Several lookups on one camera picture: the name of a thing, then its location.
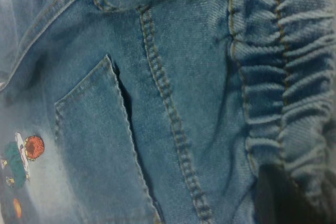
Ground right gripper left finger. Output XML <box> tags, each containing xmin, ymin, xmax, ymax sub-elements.
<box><xmin>253</xmin><ymin>164</ymin><xmax>302</xmax><ymax>224</ymax></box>

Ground blue denim shorts with print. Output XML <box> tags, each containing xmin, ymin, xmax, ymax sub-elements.
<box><xmin>0</xmin><ymin>0</ymin><xmax>336</xmax><ymax>224</ymax></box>

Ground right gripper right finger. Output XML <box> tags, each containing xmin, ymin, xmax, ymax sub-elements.
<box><xmin>321</xmin><ymin>182</ymin><xmax>336</xmax><ymax>224</ymax></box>

